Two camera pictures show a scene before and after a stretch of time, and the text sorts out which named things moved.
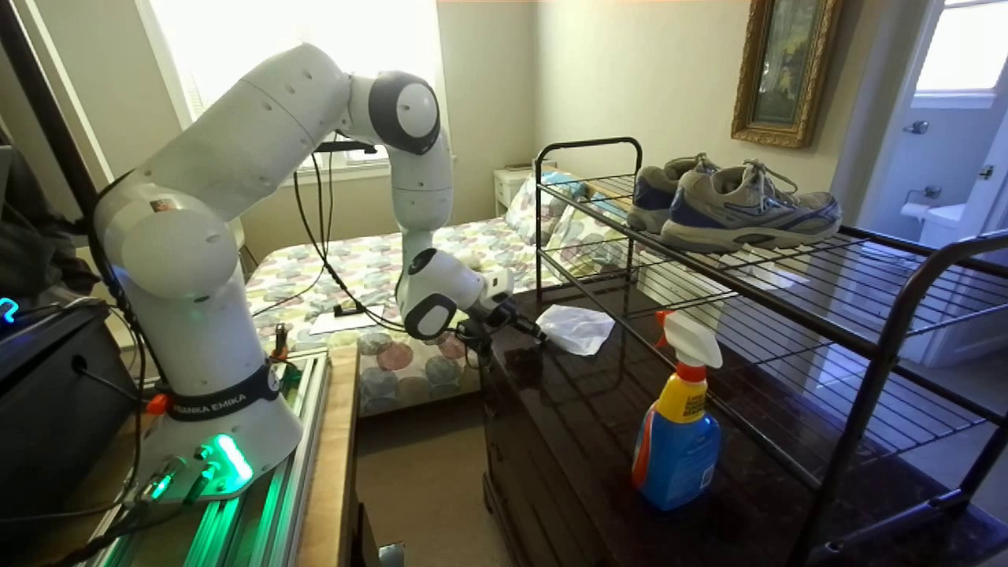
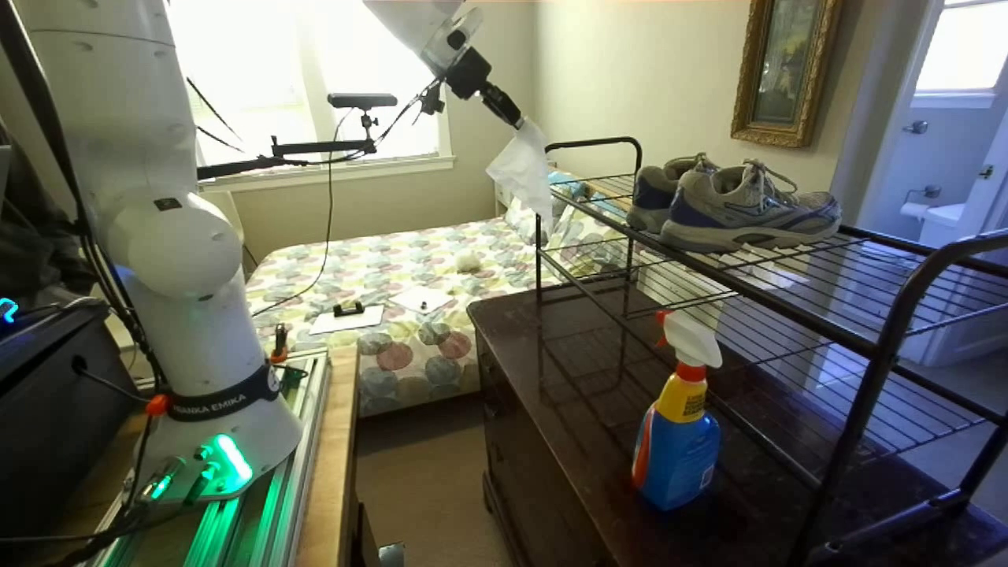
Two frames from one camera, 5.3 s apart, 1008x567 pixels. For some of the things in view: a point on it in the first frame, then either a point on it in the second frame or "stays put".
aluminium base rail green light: [264, 524] stays put
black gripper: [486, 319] to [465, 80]
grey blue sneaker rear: [658, 186] stays put
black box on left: [71, 418] stays put
